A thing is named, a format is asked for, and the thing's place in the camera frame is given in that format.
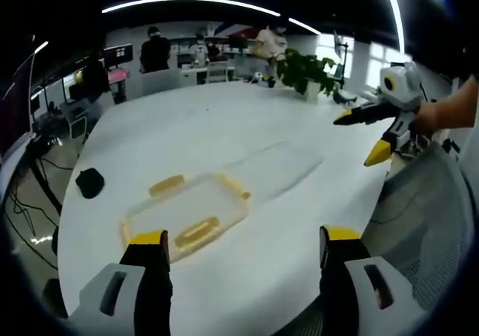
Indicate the clear container with yellow clips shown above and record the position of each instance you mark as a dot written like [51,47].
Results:
[187,209]

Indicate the person's right hand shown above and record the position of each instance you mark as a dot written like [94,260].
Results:
[430,117]

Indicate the white storage cart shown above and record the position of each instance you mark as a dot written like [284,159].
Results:
[80,117]

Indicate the green potted plant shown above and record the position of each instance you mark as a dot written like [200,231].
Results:
[305,70]

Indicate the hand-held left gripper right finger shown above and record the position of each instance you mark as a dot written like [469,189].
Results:
[359,287]

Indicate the long ceiling light strip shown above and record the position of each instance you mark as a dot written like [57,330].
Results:
[187,3]

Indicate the small black pouch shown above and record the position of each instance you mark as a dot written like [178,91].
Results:
[90,183]

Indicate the curved ceiling light strip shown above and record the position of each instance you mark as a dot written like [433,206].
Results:
[394,12]

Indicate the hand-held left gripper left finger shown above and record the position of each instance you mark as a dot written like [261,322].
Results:
[123,287]

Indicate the pink cart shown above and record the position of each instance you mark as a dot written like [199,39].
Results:
[119,76]

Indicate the small black white figure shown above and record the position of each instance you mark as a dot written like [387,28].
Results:
[262,79]

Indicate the short ceiling light strip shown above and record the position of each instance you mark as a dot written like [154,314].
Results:
[304,25]

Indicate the grey mesh office chair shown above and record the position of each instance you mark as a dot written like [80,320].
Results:
[423,231]

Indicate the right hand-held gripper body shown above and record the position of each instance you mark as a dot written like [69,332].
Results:
[402,89]

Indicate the dark computer monitor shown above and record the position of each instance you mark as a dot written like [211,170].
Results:
[119,54]

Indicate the clear plastic lid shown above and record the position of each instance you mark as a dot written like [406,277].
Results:
[277,171]

